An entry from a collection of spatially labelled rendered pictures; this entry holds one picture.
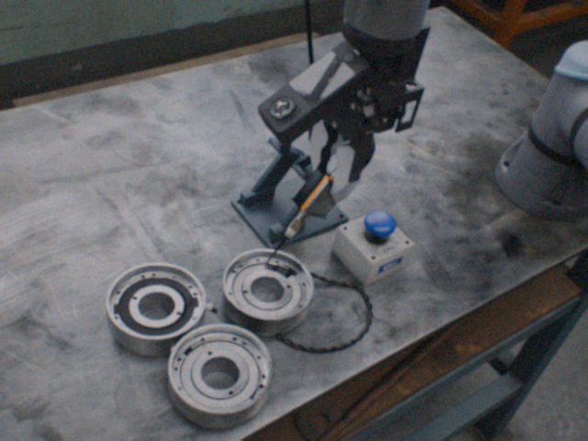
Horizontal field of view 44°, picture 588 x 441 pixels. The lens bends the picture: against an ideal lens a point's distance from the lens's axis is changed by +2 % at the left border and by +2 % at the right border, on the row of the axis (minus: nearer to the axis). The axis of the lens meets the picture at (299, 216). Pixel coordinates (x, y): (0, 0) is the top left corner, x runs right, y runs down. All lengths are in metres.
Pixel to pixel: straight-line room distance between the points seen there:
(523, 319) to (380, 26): 0.74
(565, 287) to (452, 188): 0.39
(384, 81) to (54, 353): 0.44
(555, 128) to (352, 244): 0.33
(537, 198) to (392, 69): 0.41
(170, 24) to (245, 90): 1.50
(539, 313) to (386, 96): 0.69
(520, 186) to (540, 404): 0.94
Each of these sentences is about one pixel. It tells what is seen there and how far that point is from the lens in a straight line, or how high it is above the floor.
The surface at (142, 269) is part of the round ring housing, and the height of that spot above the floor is 0.84.
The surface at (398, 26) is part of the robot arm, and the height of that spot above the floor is 1.15.
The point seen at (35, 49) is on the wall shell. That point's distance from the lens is 2.48.
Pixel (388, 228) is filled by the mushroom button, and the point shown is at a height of 0.87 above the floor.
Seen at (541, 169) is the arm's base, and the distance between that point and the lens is 1.06.
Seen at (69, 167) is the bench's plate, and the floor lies 0.80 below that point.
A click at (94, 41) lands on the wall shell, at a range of 2.55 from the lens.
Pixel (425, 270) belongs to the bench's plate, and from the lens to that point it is 0.94.
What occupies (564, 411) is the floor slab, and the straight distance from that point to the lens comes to 1.94.
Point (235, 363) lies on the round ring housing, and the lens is 0.76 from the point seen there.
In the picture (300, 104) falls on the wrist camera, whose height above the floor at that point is 1.07.
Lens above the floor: 1.46
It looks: 43 degrees down
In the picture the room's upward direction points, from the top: 12 degrees clockwise
